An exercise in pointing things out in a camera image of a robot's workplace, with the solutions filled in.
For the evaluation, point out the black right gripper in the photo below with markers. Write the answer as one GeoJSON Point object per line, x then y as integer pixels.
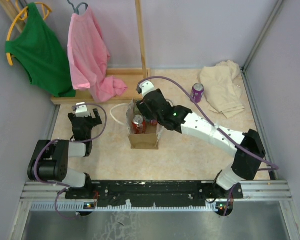
{"type": "Point", "coordinates": [142, 105]}

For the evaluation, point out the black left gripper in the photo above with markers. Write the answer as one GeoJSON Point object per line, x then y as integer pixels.
{"type": "Point", "coordinates": [98, 121]}

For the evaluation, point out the purple Fanta can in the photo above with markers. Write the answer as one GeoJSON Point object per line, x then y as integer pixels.
{"type": "Point", "coordinates": [197, 92]}
{"type": "Point", "coordinates": [153, 122]}

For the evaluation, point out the red Coca-Cola can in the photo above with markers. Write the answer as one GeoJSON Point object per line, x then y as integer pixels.
{"type": "Point", "coordinates": [139, 124]}

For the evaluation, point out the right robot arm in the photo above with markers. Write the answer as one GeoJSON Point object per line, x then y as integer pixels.
{"type": "Point", "coordinates": [243, 147]}

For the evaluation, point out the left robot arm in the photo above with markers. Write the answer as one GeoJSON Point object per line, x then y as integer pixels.
{"type": "Point", "coordinates": [49, 162]}

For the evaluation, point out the clear glass beverage bottle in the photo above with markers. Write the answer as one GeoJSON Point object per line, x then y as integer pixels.
{"type": "Point", "coordinates": [136, 111]}

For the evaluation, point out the wooden clothes rack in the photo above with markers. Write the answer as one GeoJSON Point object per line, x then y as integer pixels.
{"type": "Point", "coordinates": [130, 76]}

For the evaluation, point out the beige crumpled cloth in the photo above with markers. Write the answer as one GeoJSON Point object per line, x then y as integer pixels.
{"type": "Point", "coordinates": [220, 91]}

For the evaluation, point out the pink t-shirt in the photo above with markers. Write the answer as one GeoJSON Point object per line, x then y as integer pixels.
{"type": "Point", "coordinates": [88, 58]}

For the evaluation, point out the green tank top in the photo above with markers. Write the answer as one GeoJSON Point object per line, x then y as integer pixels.
{"type": "Point", "coordinates": [39, 51]}

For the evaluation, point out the grey clothes hanger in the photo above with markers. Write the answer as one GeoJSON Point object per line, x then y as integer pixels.
{"type": "Point", "coordinates": [76, 9]}

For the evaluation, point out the yellow clothes hanger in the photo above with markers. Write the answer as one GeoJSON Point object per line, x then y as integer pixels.
{"type": "Point", "coordinates": [21, 17]}

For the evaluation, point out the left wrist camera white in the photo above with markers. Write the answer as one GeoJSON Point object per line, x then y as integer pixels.
{"type": "Point", "coordinates": [81, 110]}

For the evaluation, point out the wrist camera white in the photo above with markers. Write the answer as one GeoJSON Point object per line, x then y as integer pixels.
{"type": "Point", "coordinates": [144, 88]}
{"type": "Point", "coordinates": [81, 110]}

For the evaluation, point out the white rope bag handle left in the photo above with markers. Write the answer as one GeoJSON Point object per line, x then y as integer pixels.
{"type": "Point", "coordinates": [112, 115]}

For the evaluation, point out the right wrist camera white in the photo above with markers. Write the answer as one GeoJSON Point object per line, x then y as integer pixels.
{"type": "Point", "coordinates": [144, 88]}

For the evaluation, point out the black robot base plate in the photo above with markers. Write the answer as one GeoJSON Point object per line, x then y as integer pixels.
{"type": "Point", "coordinates": [166, 193]}

